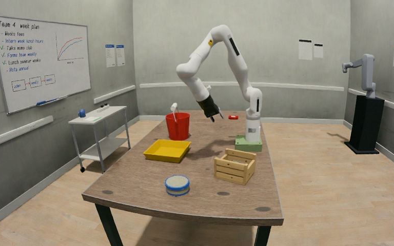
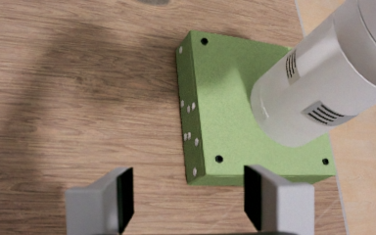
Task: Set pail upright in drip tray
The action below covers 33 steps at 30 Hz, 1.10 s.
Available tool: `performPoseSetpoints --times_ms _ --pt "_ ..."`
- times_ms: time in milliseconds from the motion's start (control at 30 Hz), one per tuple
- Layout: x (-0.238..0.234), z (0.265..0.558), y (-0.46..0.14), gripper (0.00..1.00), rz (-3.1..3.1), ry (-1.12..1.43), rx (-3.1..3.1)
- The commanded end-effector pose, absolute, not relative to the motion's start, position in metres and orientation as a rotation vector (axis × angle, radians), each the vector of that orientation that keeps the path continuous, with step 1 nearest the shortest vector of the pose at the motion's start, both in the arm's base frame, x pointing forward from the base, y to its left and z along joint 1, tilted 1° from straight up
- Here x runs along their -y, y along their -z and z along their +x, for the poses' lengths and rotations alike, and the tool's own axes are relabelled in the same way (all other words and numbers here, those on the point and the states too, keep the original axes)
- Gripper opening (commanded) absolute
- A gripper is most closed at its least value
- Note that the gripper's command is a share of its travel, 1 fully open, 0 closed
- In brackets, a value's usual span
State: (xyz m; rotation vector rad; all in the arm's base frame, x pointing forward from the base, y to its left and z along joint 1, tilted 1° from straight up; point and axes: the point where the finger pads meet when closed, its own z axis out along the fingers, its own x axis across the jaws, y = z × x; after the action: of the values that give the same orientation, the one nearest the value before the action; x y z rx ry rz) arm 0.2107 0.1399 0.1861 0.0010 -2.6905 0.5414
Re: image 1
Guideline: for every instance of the yellow square tray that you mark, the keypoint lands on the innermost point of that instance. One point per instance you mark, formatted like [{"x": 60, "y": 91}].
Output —
[{"x": 167, "y": 150}]

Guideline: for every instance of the wooden crate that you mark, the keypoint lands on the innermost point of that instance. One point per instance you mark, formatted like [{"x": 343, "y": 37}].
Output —
[{"x": 227, "y": 169}]

